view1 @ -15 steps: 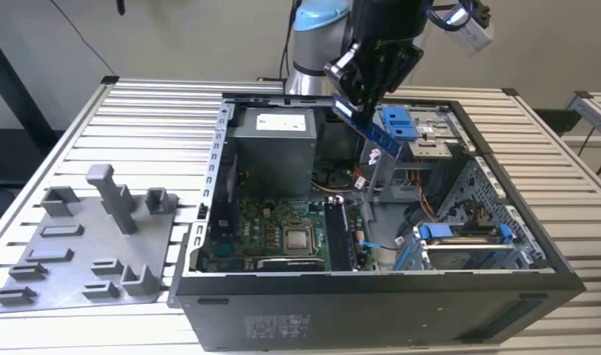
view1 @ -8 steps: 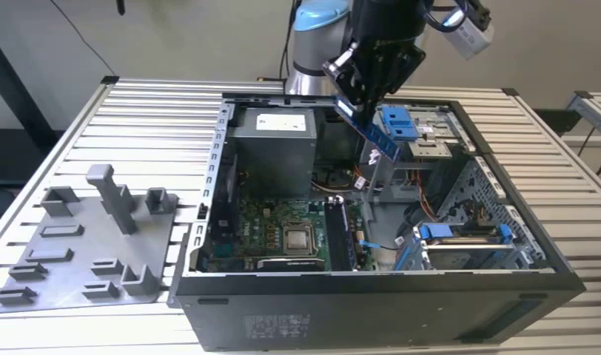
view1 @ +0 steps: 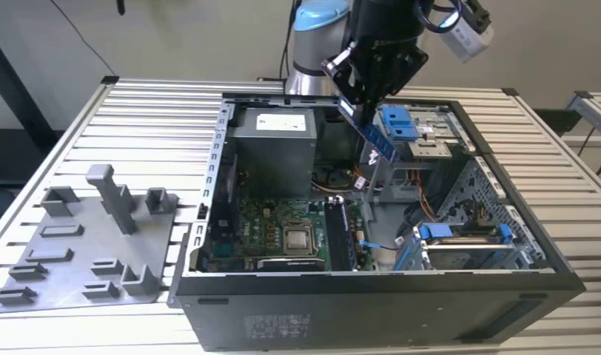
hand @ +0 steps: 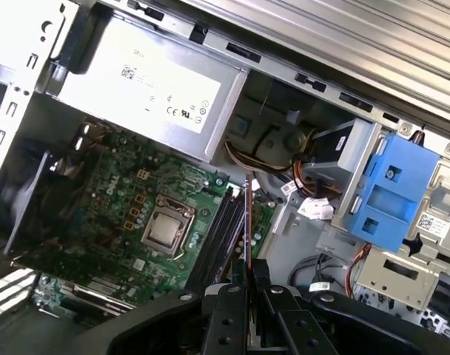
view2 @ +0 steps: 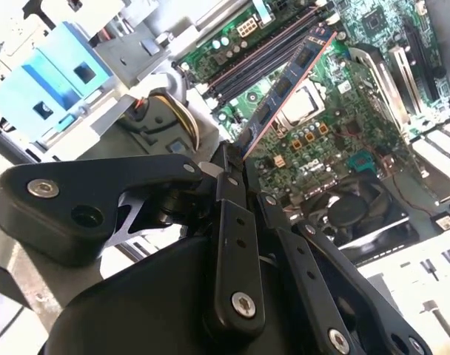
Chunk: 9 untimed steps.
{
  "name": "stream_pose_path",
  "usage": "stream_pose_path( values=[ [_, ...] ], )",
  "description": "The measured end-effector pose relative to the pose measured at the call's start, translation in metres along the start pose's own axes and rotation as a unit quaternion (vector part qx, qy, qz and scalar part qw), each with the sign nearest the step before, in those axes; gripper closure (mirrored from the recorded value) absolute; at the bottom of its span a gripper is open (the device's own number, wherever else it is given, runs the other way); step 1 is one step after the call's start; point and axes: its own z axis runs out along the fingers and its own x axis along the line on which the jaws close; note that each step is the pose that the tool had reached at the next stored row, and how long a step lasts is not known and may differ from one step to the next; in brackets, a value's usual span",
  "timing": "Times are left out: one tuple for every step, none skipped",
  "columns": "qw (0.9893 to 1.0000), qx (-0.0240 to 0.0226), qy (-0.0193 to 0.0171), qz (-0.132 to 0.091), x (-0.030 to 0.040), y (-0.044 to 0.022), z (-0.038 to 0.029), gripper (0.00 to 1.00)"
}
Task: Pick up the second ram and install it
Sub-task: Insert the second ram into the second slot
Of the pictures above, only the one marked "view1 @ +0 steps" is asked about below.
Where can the blue RAM stick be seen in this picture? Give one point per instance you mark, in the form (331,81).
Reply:
(382,142)

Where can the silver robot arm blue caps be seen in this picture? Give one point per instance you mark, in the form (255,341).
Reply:
(315,44)

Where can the black RAM slot bank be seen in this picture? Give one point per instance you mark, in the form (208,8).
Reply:
(335,240)

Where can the black table corner cap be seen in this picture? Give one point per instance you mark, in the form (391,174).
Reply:
(510,92)
(108,79)

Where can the black round case speaker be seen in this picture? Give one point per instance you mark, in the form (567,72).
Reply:
(339,179)

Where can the grey power supply unit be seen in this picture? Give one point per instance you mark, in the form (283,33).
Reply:
(271,159)

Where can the neighbouring aluminium slat table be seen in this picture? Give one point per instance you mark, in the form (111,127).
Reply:
(594,111)

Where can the black case fan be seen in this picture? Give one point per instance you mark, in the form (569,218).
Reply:
(227,199)

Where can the CPU socket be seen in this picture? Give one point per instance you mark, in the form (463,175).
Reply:
(298,239)

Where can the blue disk carrier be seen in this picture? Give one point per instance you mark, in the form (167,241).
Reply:
(463,240)

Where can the green motherboard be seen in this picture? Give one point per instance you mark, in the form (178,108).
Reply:
(258,229)

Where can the black graphics card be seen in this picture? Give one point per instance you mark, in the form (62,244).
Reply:
(293,264)

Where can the black open PC case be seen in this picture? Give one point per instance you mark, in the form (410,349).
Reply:
(354,314)

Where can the grey plastic parts rack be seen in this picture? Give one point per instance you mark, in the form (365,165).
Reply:
(107,251)

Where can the black side stand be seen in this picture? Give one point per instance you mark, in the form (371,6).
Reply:
(19,155)

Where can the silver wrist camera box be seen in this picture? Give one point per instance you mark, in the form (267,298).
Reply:
(466,44)

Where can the blue plastic drive bracket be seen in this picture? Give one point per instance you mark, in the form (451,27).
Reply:
(399,124)

